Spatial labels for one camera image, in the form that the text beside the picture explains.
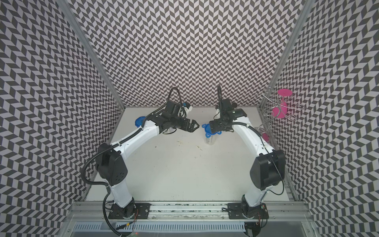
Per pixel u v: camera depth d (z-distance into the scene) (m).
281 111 0.75
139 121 0.94
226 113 0.60
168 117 0.65
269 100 1.12
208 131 0.89
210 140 0.94
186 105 0.75
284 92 0.81
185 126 0.73
